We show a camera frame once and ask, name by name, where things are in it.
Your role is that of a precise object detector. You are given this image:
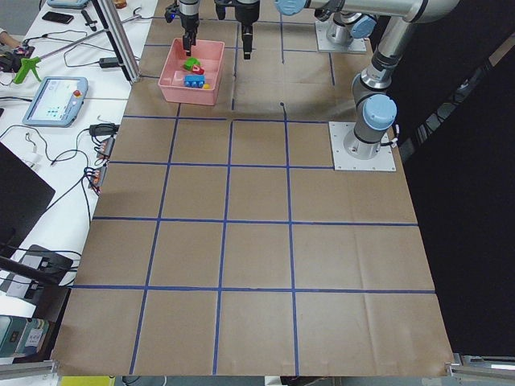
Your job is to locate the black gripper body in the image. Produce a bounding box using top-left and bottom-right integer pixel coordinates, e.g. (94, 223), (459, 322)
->
(180, 14), (200, 40)
(235, 7), (258, 36)

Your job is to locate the green toy block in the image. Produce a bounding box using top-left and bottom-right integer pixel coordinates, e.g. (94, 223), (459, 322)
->
(183, 57), (200, 71)

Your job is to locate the red toy block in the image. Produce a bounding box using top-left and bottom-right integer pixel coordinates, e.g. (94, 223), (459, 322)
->
(191, 65), (204, 75)

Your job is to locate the blue toy block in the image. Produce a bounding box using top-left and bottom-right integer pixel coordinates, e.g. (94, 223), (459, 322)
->
(183, 74), (206, 88)

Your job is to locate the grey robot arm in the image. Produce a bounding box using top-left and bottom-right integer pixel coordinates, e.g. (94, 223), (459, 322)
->
(178, 0), (200, 56)
(274, 1), (459, 160)

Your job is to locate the pink plastic box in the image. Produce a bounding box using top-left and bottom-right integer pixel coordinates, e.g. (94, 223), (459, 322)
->
(158, 38), (225, 105)

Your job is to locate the black power adapter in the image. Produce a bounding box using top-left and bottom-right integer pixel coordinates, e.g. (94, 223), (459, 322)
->
(98, 57), (122, 69)

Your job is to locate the smartphone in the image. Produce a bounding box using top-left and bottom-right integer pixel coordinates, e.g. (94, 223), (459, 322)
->
(42, 11), (74, 25)

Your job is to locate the teach pendant tablet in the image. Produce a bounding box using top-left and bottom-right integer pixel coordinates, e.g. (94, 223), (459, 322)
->
(22, 76), (89, 127)

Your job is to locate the aluminium frame post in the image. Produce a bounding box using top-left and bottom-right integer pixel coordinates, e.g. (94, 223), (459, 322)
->
(92, 0), (140, 84)

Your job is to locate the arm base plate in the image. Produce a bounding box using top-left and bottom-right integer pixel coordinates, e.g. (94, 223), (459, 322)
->
(328, 121), (397, 172)
(315, 21), (367, 55)

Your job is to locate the green handled reach grabber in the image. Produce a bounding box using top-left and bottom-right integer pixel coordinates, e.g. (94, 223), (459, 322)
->
(13, 12), (144, 84)

